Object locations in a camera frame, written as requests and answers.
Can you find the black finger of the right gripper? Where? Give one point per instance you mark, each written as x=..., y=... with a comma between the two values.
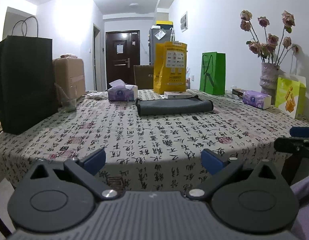
x=297, y=143

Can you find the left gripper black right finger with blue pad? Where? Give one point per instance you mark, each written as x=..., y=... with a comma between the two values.
x=246, y=198

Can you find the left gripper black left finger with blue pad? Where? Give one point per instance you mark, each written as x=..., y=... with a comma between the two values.
x=54, y=197

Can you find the dark grey towel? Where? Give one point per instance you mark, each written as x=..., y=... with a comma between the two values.
x=173, y=106

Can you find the lime gift bag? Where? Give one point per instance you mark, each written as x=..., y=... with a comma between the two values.
x=291, y=94

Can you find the purple tissue pack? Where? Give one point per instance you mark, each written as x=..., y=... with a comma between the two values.
x=120, y=91
x=257, y=99

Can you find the pale wrapped vase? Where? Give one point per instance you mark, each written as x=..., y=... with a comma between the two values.
x=269, y=78

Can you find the clear glass cup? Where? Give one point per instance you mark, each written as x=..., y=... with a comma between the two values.
x=67, y=103

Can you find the calligraphy print tablecloth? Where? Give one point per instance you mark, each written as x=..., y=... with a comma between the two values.
x=149, y=153

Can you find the dried pink rose bouquet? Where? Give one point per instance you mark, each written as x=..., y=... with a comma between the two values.
x=275, y=48

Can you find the green paper bag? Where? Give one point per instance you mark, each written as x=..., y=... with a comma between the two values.
x=213, y=70

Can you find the black paper bag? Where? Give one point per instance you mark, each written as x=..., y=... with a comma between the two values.
x=27, y=90

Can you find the crumpled white tissue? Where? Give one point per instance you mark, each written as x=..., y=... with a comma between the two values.
x=95, y=95

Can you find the tan suitcase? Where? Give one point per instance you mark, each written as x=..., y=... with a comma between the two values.
x=70, y=76

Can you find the white flat box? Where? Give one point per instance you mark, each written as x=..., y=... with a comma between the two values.
x=177, y=95

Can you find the yellow paper bag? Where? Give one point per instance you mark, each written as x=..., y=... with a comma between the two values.
x=170, y=67

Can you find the dark brown door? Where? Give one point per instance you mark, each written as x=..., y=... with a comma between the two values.
x=122, y=54

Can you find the grey refrigerator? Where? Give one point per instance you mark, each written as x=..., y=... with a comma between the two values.
x=158, y=34

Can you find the yellow box on refrigerator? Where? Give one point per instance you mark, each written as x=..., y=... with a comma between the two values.
x=164, y=23

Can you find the white wall panel box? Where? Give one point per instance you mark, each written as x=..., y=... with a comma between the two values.
x=183, y=23

